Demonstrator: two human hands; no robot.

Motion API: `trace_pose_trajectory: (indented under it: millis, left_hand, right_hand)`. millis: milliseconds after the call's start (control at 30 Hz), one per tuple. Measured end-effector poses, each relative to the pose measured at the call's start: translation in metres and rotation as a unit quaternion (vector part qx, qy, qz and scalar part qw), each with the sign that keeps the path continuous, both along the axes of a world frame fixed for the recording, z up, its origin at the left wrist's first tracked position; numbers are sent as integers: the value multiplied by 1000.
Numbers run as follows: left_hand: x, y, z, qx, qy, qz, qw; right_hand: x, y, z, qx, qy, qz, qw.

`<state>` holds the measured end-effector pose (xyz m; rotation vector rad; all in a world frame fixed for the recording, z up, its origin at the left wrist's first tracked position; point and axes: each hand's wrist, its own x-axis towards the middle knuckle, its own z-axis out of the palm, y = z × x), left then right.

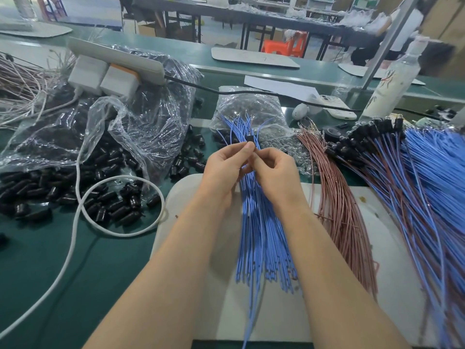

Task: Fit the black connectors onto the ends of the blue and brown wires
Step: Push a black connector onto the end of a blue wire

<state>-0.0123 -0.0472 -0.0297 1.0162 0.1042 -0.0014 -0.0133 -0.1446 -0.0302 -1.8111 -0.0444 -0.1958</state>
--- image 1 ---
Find person's left hand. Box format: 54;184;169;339
198;140;257;209

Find person's right hand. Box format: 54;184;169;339
247;146;310;213

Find bundle of blue wires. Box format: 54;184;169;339
218;116;299;317

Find pile of assembled wire harnesses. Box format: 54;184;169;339
323;112;465;346

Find pile of black plastic caps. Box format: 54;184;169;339
0;126;212;248

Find person's right forearm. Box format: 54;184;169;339
279;200;411;349

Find person's left forearm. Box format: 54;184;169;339
83;198;233;349

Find white computer mouse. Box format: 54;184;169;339
292;103;311;121

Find small clear plastic bag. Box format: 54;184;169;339
211;87;292;146

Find white flat device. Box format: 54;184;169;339
316;94;358;121

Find white paper sheet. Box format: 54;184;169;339
243;75;324;101

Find large clear plastic bag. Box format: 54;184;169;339
0;46;204;182

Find white flat tray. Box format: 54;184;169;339
339;62;427;86
0;21;74;38
211;46;301;69

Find orange plastic stool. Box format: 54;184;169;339
262;31;310;57

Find white orange charger adapter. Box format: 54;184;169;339
99;63;140;101

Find white work board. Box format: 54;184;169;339
150;174;437;342

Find white spray bottle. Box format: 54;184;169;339
361;34;431;119

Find white power strip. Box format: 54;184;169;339
67;37;167;86

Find blue table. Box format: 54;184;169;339
44;0;123;28

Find cardboard boxes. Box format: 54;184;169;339
421;0;465;77

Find black power cord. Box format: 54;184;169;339
164;75;448;119

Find white charging cable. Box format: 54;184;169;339
0;94;167;339

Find long black-frame table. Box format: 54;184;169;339
131;0;379;57

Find slanted metal frame post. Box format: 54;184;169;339
361;0;421;88

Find bundle of stripped brown wires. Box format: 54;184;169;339
0;53;74;128

